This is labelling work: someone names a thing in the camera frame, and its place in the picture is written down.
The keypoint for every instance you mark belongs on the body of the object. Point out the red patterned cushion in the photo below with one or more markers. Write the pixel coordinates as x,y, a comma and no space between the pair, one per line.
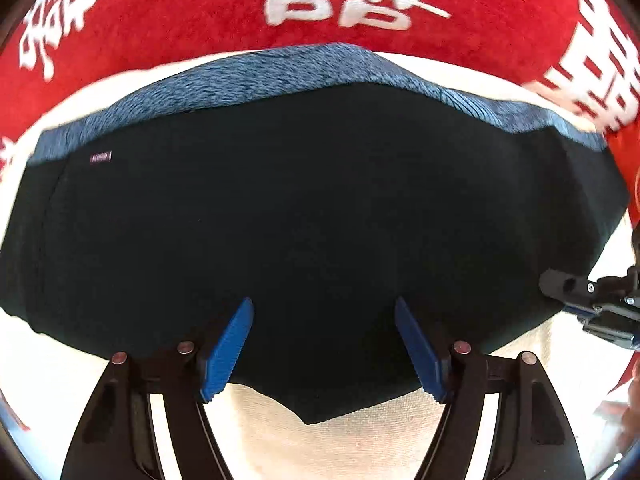
627,170

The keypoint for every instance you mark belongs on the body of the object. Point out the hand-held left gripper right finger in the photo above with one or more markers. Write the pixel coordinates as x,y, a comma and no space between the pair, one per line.
417,350

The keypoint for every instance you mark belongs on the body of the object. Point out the cream cloth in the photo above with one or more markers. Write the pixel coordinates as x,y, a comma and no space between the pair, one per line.
270,440

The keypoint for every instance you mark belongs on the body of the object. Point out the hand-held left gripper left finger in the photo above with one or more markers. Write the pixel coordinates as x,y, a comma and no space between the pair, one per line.
227,350

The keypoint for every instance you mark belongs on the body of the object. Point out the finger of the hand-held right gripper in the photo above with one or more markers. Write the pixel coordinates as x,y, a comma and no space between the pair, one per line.
570,287
610,325

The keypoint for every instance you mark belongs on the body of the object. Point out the black pants with blue waistband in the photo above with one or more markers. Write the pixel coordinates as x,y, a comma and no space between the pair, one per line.
300,210

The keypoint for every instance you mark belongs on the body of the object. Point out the red blanket with white characters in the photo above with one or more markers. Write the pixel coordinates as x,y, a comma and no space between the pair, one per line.
175,10

